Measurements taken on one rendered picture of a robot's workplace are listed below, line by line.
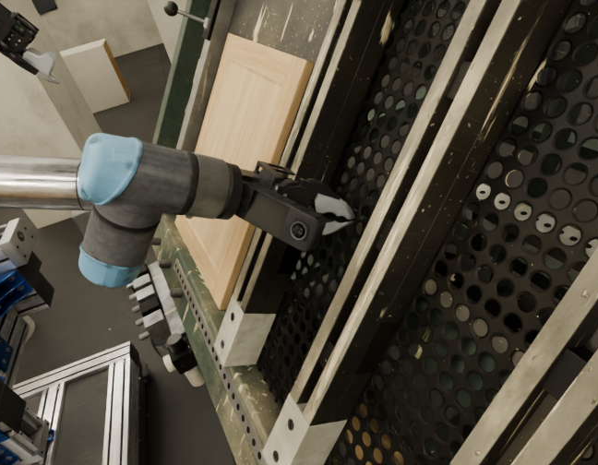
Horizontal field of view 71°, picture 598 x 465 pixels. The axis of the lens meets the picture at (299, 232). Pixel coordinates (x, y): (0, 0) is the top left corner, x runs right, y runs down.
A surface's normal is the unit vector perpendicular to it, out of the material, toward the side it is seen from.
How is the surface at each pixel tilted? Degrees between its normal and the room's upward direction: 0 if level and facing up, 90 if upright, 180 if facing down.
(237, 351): 90
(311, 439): 90
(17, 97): 90
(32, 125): 90
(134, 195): 101
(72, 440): 0
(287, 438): 54
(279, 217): 58
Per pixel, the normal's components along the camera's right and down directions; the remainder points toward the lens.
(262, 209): -0.45, 0.13
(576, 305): -0.82, -0.11
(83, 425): -0.21, -0.77
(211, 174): 0.57, -0.25
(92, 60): 0.29, 0.54
